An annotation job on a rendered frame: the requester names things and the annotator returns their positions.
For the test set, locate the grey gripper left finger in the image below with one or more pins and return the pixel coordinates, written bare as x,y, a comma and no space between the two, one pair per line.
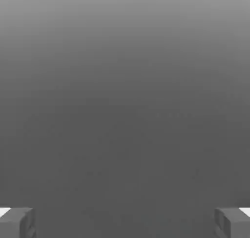
13,224

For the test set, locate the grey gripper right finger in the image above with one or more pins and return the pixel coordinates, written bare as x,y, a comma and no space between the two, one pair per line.
234,224

